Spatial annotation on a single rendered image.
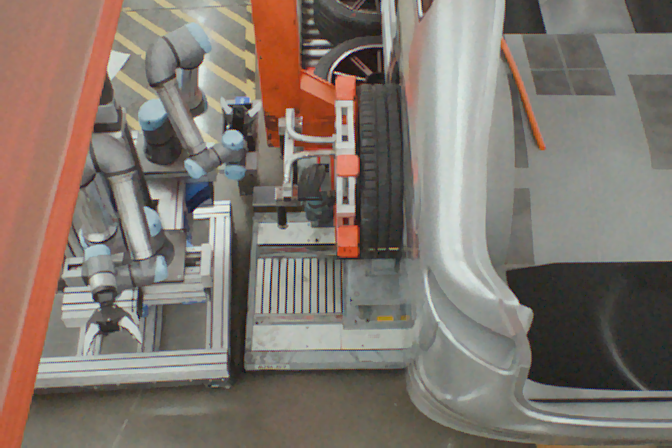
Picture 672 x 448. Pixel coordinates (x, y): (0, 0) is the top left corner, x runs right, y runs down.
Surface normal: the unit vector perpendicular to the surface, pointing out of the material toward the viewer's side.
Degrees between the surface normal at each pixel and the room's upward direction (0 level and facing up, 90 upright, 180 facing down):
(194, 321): 0
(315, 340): 0
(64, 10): 0
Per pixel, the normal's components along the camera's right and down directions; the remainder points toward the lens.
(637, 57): -0.01, -0.68
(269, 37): 0.01, 0.80
